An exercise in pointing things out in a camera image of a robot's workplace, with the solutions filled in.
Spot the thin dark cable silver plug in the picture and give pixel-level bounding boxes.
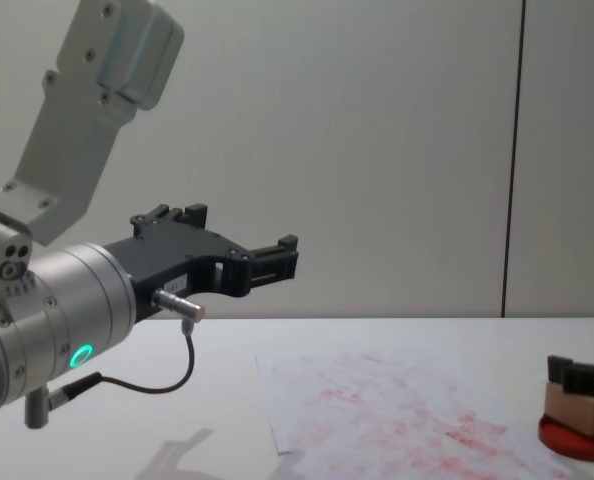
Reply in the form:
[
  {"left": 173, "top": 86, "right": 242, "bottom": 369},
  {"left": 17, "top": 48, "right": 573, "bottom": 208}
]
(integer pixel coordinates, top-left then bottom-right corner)
[{"left": 46, "top": 288, "right": 208, "bottom": 412}]

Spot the wooden stamp block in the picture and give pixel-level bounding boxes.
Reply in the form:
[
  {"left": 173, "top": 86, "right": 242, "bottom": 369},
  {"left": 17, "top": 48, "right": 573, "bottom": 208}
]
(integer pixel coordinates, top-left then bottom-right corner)
[{"left": 542, "top": 380, "right": 594, "bottom": 437}]

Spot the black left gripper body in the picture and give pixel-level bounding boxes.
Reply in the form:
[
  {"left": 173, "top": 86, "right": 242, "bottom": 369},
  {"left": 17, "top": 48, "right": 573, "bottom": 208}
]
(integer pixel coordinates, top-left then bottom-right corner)
[{"left": 101, "top": 223, "right": 252, "bottom": 322}]

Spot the round red ink pad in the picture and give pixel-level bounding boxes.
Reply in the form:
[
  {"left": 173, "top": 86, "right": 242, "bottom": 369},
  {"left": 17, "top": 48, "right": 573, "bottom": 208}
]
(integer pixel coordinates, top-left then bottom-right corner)
[{"left": 536, "top": 413, "right": 594, "bottom": 463}]

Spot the white paper with red marks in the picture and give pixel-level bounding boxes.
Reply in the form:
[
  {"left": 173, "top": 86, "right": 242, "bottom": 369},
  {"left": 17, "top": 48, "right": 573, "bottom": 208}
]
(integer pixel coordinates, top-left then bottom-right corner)
[{"left": 254, "top": 349, "right": 574, "bottom": 480}]

